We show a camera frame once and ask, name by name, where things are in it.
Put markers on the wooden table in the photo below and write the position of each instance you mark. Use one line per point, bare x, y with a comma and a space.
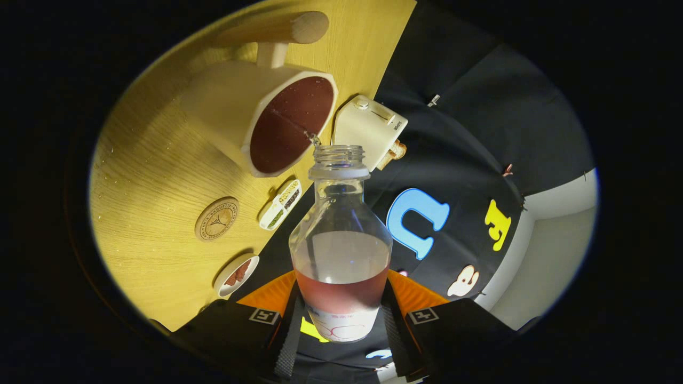
149, 176

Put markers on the copper clip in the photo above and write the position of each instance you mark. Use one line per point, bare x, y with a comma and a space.
507, 170

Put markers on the white toaster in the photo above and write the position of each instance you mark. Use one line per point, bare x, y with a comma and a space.
373, 130

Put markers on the white round plate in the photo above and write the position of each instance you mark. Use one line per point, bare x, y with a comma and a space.
223, 287

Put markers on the clear juice bottle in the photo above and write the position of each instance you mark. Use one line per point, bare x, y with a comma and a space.
341, 250

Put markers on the silver metal clip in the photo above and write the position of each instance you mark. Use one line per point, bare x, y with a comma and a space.
434, 100

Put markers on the round cork coaster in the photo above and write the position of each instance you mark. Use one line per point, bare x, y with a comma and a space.
216, 219

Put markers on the white divided snack tray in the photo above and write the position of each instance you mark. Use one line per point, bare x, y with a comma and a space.
280, 205

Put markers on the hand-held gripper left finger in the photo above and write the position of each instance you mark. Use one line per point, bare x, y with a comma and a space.
288, 336

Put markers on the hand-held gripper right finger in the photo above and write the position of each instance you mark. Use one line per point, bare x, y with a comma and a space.
397, 336

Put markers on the red meat slice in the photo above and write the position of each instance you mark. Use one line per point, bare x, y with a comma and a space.
243, 269
232, 279

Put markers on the toast slice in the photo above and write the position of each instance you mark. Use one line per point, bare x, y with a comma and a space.
389, 158
400, 149

